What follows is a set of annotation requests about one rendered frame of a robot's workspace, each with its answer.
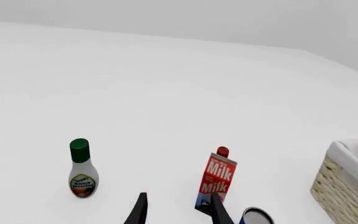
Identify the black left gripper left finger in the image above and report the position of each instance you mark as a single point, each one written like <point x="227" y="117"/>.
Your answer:
<point x="139" y="211"/>

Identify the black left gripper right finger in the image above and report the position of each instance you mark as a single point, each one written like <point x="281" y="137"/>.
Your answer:
<point x="219" y="211"/>

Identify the woven basket white liner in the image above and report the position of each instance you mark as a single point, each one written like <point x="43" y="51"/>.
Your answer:
<point x="345" y="182"/>

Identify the red milk carton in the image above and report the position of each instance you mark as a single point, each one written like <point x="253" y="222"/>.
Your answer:
<point x="215" y="179"/>

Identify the blue tin can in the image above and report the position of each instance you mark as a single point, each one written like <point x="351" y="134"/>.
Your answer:
<point x="256" y="217"/>

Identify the ranch dressing bottle green cap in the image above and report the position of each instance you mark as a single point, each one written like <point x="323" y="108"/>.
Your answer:
<point x="83" y="170"/>

